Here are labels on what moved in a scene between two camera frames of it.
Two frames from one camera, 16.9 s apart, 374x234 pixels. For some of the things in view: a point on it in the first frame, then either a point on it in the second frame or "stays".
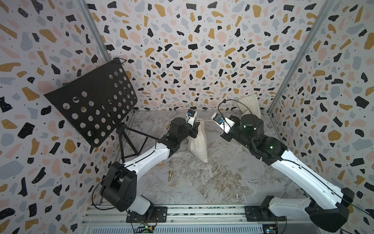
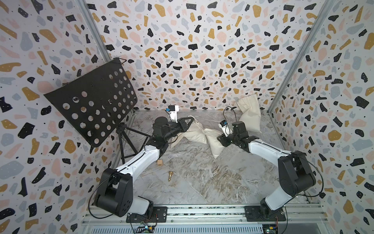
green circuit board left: x=147 y=229 stays
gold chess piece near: x=170 y=172 stays
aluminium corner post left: x=100 y=43 stays
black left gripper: x=193 y=130 → x=180 y=124
